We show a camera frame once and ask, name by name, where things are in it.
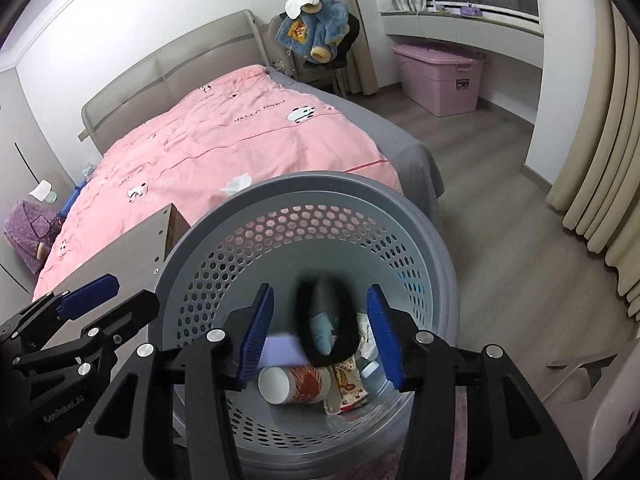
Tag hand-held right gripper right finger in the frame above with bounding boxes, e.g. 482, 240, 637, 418
365, 284, 586, 480

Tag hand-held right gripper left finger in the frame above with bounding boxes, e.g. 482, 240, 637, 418
57, 282, 276, 480

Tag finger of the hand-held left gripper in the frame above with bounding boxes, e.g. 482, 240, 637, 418
12, 290, 161, 382
0, 274, 121, 346

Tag black elastic band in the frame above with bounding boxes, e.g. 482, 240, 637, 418
295, 275, 361, 367

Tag red and white snack wrapper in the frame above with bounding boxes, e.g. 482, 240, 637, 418
324, 355, 371, 413

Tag white and blue plastic package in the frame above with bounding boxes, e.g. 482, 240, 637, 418
307, 310, 341, 356

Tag red and white paper cup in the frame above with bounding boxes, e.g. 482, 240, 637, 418
257, 364, 333, 405

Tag grey perforated plastic basket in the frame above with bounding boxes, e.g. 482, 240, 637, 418
149, 171, 458, 480

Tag purple fuzzy robe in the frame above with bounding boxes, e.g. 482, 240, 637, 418
5, 201, 63, 275

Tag blue long box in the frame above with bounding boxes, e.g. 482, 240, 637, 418
61, 185, 85, 213

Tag pink printed blanket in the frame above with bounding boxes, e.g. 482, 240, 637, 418
32, 64, 403, 301

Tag grey bed sheet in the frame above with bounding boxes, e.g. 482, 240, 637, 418
265, 65, 446, 226

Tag white plastic furniture piece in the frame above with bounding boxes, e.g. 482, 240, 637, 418
542, 355, 638, 480

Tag grey upholstered bed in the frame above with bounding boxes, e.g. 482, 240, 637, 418
32, 9, 446, 301

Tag pink storage box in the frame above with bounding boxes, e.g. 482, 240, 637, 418
391, 42, 487, 117

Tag black garment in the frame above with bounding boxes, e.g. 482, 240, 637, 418
345, 10, 362, 61

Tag grey brown chair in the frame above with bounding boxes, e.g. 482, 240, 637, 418
270, 12, 361, 96

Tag blue plush jacket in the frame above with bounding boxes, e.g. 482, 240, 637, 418
276, 0, 351, 65

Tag white cloth with trim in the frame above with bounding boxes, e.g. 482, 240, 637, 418
285, 0, 325, 17

